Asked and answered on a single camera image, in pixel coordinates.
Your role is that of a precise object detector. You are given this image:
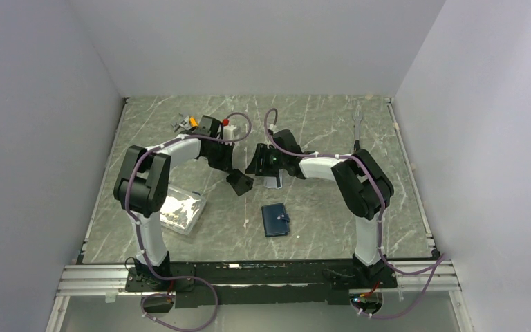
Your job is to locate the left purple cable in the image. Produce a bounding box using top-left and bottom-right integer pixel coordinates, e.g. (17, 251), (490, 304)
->
(124, 111), (252, 332)

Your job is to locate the clear plastic screw box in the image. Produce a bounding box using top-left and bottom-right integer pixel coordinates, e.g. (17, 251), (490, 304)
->
(160, 185), (207, 235)

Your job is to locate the red adjustable wrench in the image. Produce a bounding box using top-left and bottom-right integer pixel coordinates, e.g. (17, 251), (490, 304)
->
(172, 113), (198, 135)

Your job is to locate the grey wrench black handle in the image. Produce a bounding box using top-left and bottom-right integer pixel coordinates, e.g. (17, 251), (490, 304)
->
(352, 106), (363, 152)

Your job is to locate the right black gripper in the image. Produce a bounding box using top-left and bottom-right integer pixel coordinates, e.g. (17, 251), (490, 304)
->
(245, 143), (288, 177)

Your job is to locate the aluminium frame rail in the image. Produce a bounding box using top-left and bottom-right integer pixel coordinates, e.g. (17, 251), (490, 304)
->
(57, 262), (461, 301)

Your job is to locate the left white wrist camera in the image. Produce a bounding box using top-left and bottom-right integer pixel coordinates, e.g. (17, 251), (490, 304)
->
(222, 118), (240, 143)

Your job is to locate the silver card stack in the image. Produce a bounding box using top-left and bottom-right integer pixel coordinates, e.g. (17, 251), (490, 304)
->
(263, 174), (283, 189)

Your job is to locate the black card stack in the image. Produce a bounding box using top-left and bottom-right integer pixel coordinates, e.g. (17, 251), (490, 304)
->
(225, 169), (254, 196)

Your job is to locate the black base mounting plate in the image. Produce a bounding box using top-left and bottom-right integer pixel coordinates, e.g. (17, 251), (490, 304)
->
(124, 258), (398, 308)

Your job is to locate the blue leather card holder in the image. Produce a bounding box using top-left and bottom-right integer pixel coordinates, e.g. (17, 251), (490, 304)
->
(261, 203), (290, 237)

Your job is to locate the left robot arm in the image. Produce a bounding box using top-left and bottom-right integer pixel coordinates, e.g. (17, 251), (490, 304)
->
(113, 116), (252, 291)

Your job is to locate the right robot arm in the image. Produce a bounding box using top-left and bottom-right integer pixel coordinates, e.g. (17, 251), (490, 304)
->
(245, 129), (394, 287)

